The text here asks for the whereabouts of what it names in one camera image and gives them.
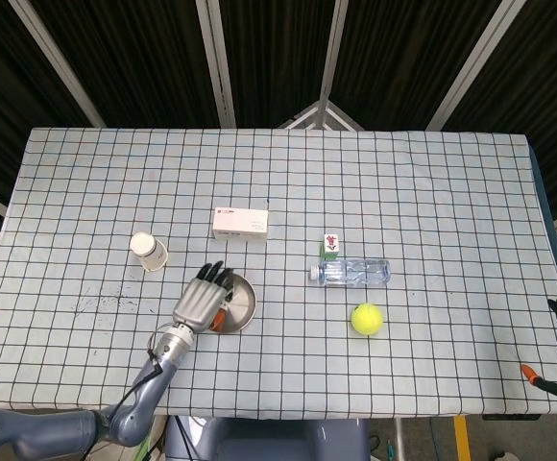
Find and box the white paper cup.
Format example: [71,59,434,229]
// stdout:
[129,231,170,274]

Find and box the green white mahjong tile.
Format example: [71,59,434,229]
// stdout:
[319,232,342,261]

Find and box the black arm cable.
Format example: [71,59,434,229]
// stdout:
[85,348,164,461]

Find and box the clear plastic water bottle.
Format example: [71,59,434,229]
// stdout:
[306,258,392,288]

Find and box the checkered light blue tablecloth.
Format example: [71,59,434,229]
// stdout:
[0,126,557,417]

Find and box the round metal plate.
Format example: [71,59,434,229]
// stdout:
[208,273,257,333]

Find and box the triangular aluminium frame brace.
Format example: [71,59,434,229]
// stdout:
[278,99,366,131]

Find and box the blue-grey robot torso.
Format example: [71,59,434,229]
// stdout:
[164,416,371,461]

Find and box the aluminium frame post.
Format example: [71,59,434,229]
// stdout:
[8,0,107,129]
[317,0,351,103]
[424,0,529,131]
[195,0,237,129]

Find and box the yellow tennis ball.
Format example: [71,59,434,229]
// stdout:
[351,303,385,337]

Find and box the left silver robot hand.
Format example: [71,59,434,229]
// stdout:
[171,260,235,333]

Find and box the white cardboard box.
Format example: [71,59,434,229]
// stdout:
[211,206,269,243]

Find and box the blue table underlay cloth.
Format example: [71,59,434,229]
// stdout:
[527,138,557,308]

